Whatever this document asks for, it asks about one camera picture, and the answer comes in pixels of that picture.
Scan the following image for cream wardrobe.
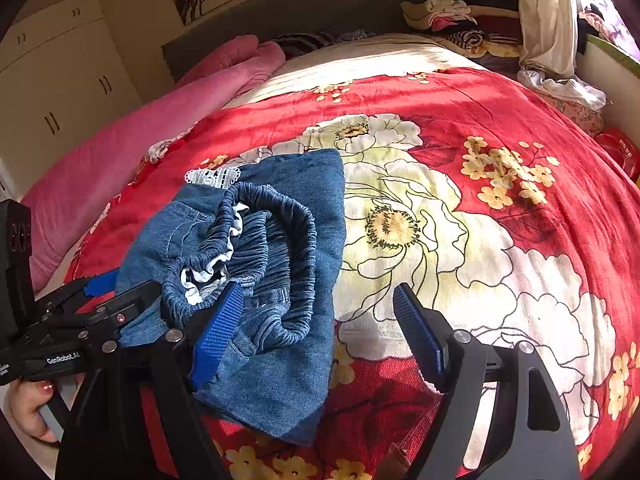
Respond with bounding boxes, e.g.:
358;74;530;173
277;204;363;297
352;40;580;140
0;0;143;201

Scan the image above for red floral blanket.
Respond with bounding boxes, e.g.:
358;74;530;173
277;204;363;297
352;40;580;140
65;67;640;480

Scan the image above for green window sill mat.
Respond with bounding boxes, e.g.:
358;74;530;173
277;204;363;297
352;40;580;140
585;35;640;78

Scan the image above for pink blanket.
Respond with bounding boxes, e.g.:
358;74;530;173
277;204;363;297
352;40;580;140
20;35;286;293

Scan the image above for cream curtain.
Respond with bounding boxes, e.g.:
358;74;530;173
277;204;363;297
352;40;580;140
515;0;583;78

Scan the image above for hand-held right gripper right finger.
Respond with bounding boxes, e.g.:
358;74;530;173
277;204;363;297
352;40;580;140
392;282;583;480

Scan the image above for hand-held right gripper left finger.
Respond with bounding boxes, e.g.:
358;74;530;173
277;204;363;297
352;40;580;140
55;280;246;480

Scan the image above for red plastic bag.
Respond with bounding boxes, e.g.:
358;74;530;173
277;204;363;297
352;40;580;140
595;127;640;181

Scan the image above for stack of folded clothes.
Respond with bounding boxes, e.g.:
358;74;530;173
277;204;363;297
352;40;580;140
400;0;526;58

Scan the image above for person's left hand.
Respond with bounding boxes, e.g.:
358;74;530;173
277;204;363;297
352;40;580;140
7;374;86;443

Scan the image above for grey headboard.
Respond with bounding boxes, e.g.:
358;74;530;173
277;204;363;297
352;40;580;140
161;0;408;83

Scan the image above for blue denim pants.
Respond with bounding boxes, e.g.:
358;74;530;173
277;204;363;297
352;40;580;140
115;149;348;447

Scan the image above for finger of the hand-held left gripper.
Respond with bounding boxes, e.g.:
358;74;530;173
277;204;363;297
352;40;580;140
37;268;122;313
87;280;163;333

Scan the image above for white clothes pile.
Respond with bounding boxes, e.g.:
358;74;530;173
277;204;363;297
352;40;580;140
517;67;608;111

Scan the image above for pink floral cloth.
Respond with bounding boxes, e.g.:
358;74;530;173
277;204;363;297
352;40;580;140
540;92;606;136

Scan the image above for dark striped pillow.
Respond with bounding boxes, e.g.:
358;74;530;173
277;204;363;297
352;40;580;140
272;31;336;58

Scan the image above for cream bed sheet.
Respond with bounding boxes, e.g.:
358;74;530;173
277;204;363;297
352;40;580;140
222;32;488;111

